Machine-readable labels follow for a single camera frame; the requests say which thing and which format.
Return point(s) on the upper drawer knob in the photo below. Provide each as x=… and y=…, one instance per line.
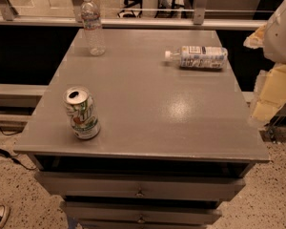
x=139, y=194

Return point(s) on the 7up soda can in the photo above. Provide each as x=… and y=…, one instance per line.
x=81, y=110

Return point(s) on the blue label plastic bottle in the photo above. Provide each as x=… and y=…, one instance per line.
x=199, y=57

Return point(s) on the drawer knob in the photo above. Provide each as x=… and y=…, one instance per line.
x=141, y=220
x=139, y=194

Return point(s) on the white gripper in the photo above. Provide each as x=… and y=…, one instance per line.
x=281, y=37

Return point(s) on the metal railing frame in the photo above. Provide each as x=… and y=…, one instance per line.
x=240, y=15

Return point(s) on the clear upright water bottle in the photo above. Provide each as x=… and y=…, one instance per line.
x=91, y=20

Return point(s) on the grey drawer cabinet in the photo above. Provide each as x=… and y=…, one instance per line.
x=181, y=137

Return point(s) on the lower drawer knob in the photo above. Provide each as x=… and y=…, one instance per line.
x=141, y=220

